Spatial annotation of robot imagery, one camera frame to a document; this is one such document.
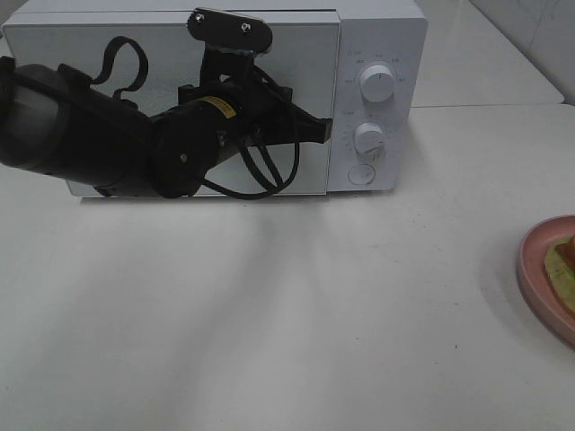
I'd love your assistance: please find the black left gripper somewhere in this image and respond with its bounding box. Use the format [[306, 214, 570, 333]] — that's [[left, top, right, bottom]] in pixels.
[[178, 47, 333, 145]]

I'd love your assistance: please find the pink round plate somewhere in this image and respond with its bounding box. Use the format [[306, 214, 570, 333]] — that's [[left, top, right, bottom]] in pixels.
[[517, 215, 574, 347]]

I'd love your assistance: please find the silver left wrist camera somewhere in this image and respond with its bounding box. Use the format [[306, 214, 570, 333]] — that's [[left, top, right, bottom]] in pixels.
[[187, 7, 273, 54]]

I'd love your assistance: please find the round door release button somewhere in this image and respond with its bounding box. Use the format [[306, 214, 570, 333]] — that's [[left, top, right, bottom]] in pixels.
[[348, 163, 376, 186]]

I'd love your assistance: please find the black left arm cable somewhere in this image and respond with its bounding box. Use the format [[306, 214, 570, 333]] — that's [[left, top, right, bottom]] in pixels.
[[92, 38, 301, 199]]

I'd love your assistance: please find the toast sandwich with lettuce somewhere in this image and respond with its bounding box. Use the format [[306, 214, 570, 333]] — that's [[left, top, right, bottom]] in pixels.
[[544, 236, 574, 312]]

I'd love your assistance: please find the white microwave oven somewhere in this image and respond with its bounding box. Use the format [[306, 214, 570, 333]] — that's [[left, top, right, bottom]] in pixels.
[[2, 1, 428, 194]]

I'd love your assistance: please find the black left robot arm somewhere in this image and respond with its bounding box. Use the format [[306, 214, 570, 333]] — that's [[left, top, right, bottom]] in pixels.
[[1, 37, 332, 200]]

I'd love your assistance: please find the white microwave knob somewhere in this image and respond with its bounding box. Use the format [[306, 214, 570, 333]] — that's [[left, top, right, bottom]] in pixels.
[[359, 64, 395, 102], [353, 122, 385, 154]]

